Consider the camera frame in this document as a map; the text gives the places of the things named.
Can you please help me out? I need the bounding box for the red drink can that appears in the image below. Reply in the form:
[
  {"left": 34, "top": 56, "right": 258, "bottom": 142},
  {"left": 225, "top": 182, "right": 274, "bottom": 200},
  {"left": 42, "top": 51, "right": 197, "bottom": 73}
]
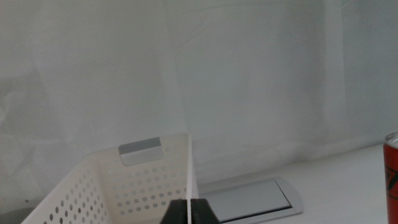
[{"left": 382, "top": 130, "right": 398, "bottom": 224}]

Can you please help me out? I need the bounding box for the grey table cable hatch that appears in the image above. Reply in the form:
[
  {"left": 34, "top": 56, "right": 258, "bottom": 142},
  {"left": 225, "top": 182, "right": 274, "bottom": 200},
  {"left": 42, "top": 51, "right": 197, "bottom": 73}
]
[{"left": 198, "top": 176, "right": 304, "bottom": 224}]

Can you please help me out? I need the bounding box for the white backdrop curtain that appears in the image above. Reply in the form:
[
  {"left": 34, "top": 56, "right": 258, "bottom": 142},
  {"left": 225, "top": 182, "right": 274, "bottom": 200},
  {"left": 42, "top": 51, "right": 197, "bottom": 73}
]
[{"left": 0, "top": 0, "right": 398, "bottom": 218}]

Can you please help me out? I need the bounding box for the white perforated plastic basket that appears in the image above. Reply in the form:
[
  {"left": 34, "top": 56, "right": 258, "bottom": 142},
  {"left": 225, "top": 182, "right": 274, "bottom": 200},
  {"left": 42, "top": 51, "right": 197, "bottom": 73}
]
[{"left": 21, "top": 133, "right": 200, "bottom": 224}]

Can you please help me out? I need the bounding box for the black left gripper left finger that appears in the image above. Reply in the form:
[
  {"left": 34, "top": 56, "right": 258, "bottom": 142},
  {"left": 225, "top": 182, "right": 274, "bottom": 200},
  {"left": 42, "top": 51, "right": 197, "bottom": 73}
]
[{"left": 160, "top": 198, "right": 188, "bottom": 224}]

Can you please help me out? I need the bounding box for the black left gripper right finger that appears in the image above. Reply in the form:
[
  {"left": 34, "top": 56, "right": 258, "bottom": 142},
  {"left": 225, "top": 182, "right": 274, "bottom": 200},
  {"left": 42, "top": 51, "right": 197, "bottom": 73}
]
[{"left": 190, "top": 198, "right": 221, "bottom": 224}]

